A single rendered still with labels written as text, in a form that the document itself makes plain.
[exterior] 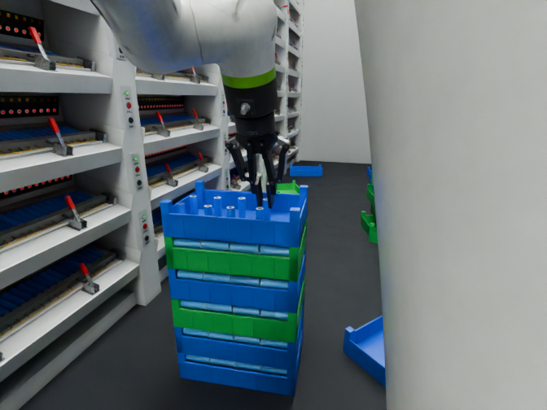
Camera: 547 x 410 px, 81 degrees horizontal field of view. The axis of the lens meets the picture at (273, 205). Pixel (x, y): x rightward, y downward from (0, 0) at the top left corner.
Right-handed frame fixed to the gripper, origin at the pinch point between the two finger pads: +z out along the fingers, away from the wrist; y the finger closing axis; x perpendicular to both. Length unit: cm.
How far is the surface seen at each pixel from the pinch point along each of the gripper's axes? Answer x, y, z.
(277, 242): -11.0, 4.6, 3.6
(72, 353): -27, -53, 38
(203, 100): 88, -50, 19
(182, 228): -10.4, -16.4, 2.4
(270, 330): -20.4, 2.8, 23.9
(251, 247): -11.1, -1.3, 6.0
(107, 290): -11, -48, 31
